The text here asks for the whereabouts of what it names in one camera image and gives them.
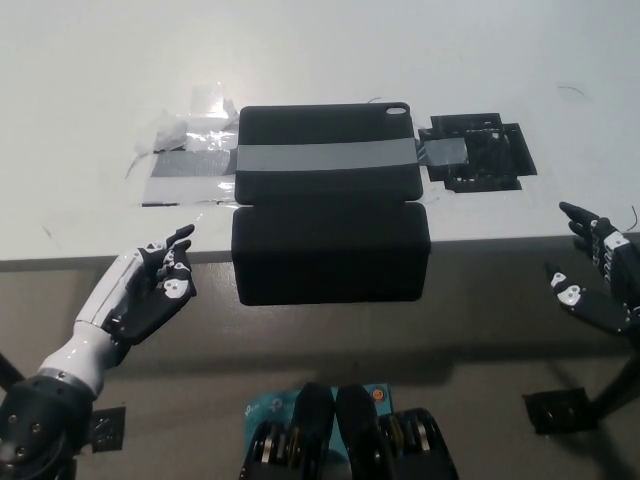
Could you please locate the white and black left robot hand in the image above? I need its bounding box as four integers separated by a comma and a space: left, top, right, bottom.
73, 223, 198, 361

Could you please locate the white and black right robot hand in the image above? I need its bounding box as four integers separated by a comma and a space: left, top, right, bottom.
543, 200, 640, 338

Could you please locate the black tablet cover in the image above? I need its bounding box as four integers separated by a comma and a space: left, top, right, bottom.
231, 102, 433, 307

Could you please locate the white paper sheet under tape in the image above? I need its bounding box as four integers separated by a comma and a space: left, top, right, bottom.
139, 174, 237, 208

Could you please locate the teal cardboard box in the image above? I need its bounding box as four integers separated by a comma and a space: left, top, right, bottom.
242, 382, 397, 453

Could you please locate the black 3D-printed fixture plate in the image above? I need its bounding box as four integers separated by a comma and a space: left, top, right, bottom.
417, 112, 539, 193

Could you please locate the crumpled clear tape patch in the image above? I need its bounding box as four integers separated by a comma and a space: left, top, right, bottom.
132, 83, 241, 157

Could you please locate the grey duct tape strip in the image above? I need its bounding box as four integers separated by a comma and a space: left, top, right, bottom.
151, 137, 469, 180

